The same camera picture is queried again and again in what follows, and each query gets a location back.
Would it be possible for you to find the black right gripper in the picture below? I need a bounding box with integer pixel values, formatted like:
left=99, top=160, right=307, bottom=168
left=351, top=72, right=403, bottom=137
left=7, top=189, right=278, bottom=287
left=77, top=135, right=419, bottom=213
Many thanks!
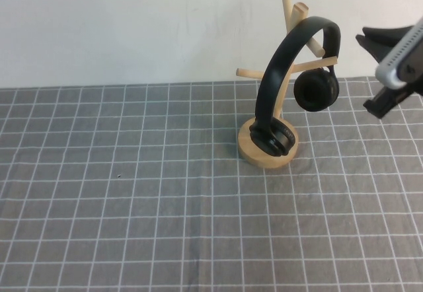
left=355, top=24, right=423, bottom=119

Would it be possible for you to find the black over-ear headphones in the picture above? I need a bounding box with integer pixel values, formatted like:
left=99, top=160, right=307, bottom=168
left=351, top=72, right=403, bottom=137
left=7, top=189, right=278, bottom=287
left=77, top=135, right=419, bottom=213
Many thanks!
left=248, top=15, right=342, bottom=158

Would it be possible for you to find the wooden headphone stand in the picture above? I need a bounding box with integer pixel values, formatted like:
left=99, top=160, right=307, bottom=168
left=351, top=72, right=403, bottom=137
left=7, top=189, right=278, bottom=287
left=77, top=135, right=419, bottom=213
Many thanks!
left=235, top=0, right=338, bottom=170

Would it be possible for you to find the grey white-checked tablecloth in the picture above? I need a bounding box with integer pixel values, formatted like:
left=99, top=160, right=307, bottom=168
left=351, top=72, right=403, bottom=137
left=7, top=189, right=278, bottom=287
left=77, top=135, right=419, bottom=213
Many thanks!
left=0, top=75, right=423, bottom=292

